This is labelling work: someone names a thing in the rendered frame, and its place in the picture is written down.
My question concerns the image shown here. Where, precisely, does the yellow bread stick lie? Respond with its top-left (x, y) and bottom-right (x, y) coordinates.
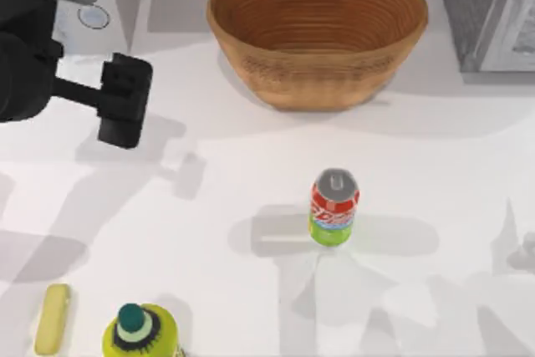
top-left (33, 283), bottom-right (72, 356)

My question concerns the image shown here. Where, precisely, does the brown woven basket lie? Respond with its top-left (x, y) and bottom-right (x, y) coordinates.
top-left (206, 0), bottom-right (430, 113)

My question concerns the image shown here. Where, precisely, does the green bottle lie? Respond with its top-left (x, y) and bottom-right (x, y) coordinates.
top-left (101, 302), bottom-right (185, 357)

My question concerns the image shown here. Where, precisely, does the red and green can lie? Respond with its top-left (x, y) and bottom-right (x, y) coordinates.
top-left (307, 167), bottom-right (361, 247)

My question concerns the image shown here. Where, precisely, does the grey cabinet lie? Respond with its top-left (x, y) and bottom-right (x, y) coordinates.
top-left (432, 0), bottom-right (535, 74)

